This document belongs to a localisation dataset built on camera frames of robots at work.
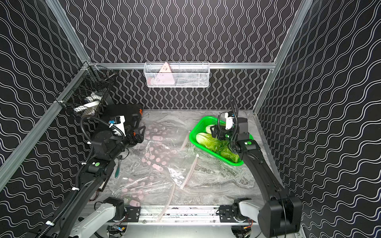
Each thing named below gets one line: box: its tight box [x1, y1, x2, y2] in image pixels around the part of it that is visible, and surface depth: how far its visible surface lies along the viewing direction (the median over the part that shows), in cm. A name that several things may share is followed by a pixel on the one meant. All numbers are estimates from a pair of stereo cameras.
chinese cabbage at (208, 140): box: [195, 132, 224, 152], surface depth 94 cm
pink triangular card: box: [155, 61, 176, 86], surface depth 92 cm
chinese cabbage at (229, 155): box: [219, 147, 241, 163], surface depth 88 cm
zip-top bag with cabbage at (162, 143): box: [131, 121, 191, 174], surface depth 93 cm
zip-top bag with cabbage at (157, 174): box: [119, 152, 197, 197], surface depth 84 cm
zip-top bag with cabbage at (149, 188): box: [112, 165, 186, 223], surface depth 81 cm
